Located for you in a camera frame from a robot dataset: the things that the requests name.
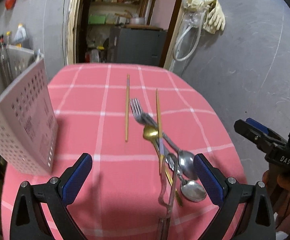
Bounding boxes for large silver spoon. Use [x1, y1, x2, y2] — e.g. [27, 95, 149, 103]
[166, 153, 207, 203]

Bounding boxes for silver fork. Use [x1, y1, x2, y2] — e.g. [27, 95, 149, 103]
[130, 97, 181, 156]

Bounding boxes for right hand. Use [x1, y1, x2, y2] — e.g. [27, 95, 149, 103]
[275, 175, 290, 239]

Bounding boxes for silver spoon at right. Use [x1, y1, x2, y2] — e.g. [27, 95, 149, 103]
[162, 132, 198, 180]

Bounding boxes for white perforated utensil basket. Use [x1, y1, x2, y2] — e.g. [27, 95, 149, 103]
[0, 46, 58, 176]

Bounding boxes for right wooden chopstick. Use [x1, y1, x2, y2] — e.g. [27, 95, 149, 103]
[156, 89, 164, 174]

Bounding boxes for wooden chopstick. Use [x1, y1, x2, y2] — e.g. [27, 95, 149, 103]
[125, 74, 130, 142]
[156, 89, 164, 174]

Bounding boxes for gold spoon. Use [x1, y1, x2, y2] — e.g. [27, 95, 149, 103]
[143, 125, 183, 207]

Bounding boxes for pink checked tablecloth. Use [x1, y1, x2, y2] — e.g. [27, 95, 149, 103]
[0, 63, 248, 240]

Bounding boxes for yellow rubber gloves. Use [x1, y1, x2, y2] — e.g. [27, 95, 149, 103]
[182, 0, 226, 34]

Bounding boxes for metal tongs in basket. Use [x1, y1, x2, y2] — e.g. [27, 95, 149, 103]
[0, 47, 13, 87]

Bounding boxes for left wooden chopstick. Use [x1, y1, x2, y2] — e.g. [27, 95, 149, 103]
[125, 74, 130, 142]

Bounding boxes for large oil jug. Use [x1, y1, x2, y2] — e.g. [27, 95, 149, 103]
[13, 23, 27, 46]

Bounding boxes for dark grey cabinet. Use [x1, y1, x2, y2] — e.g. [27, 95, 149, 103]
[107, 27, 167, 66]

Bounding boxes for silver pot on cabinet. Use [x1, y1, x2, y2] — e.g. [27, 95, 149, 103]
[129, 17, 145, 25]

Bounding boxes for white hose loop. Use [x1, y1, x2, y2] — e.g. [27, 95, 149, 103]
[172, 17, 203, 62]

